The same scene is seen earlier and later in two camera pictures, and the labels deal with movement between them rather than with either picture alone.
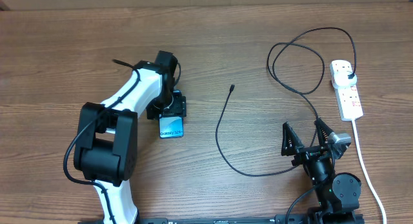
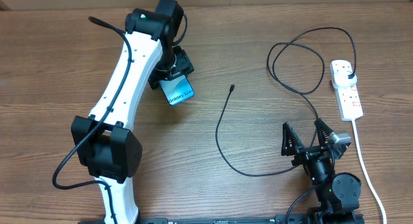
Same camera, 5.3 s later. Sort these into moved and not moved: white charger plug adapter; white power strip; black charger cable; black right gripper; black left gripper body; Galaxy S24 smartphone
Moved: black left gripper body; Galaxy S24 smartphone
Not moved: black right gripper; white charger plug adapter; black charger cable; white power strip
